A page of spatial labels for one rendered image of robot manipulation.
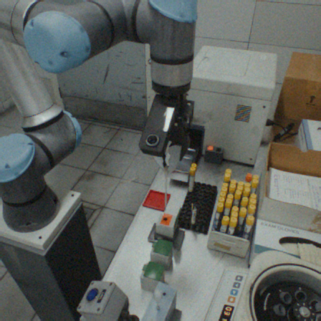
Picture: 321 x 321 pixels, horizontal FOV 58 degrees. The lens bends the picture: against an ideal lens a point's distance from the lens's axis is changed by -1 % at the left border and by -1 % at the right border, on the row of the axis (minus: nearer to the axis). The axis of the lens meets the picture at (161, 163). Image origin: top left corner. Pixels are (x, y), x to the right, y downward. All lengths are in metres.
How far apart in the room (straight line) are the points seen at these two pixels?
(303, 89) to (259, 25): 0.98
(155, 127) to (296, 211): 0.43
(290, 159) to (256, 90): 0.24
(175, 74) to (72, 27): 0.18
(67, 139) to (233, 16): 1.64
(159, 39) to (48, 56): 0.17
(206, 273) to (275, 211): 0.23
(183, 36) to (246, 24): 1.75
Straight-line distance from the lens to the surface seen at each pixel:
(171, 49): 0.49
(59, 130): 0.82
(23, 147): 0.76
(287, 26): 2.23
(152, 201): 0.91
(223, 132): 1.01
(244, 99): 0.94
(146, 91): 2.52
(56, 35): 0.41
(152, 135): 0.51
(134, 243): 0.82
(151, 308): 0.63
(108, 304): 0.67
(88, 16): 0.46
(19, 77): 0.80
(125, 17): 0.51
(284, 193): 0.92
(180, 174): 0.93
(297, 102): 1.36
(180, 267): 0.78
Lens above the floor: 1.55
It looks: 41 degrees down
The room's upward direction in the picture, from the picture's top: straight up
